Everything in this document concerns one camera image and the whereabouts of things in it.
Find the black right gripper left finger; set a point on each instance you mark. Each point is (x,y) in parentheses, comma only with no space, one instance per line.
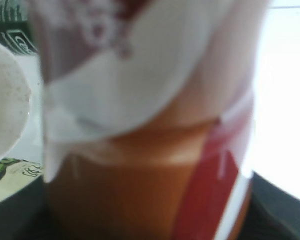
(18,210)

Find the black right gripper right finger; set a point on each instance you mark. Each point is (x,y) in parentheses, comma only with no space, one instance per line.
(272,213)

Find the brown Nescafe coffee bottle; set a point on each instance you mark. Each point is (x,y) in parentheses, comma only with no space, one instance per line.
(147,112)

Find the clear water bottle green label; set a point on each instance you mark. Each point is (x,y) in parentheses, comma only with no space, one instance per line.
(15,32)

